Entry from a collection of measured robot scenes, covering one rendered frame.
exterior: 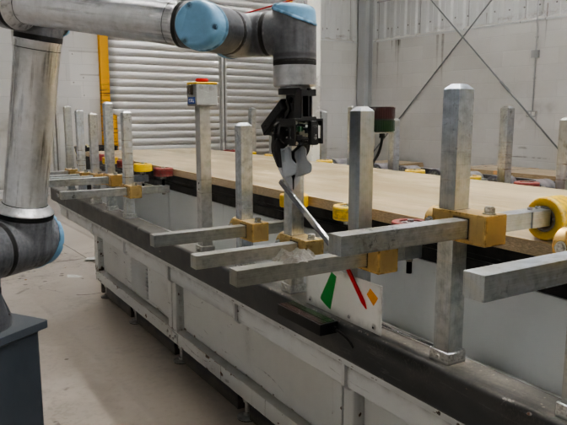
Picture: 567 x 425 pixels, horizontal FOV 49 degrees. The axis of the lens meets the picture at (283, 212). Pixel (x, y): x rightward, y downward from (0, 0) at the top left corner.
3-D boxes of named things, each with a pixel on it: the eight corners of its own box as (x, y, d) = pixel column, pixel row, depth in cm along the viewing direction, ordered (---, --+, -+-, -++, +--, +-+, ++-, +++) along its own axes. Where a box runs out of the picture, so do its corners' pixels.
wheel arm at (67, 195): (62, 201, 235) (61, 190, 235) (59, 201, 238) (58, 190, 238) (170, 194, 258) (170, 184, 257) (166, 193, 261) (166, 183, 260)
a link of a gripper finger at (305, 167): (305, 191, 130) (304, 147, 128) (289, 188, 135) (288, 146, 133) (316, 190, 131) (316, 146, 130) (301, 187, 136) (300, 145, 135)
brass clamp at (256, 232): (251, 243, 162) (250, 223, 161) (227, 234, 173) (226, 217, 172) (271, 240, 165) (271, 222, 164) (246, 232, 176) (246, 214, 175)
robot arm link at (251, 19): (202, 10, 128) (256, 5, 123) (229, 18, 138) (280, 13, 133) (203, 56, 129) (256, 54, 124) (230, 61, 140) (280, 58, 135)
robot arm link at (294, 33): (279, 8, 133) (323, 4, 129) (280, 68, 135) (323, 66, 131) (261, 2, 124) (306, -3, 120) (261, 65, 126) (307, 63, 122)
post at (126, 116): (127, 228, 254) (122, 110, 247) (124, 228, 257) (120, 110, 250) (135, 228, 256) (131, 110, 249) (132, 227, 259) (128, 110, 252)
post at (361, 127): (356, 341, 129) (360, 106, 121) (346, 336, 131) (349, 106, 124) (369, 338, 130) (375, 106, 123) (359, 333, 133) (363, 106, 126)
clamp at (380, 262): (378, 275, 120) (378, 250, 119) (336, 261, 131) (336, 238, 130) (400, 271, 122) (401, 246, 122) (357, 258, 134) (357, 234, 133)
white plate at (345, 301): (379, 336, 120) (380, 287, 119) (305, 302, 142) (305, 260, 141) (381, 336, 121) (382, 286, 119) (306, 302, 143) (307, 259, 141)
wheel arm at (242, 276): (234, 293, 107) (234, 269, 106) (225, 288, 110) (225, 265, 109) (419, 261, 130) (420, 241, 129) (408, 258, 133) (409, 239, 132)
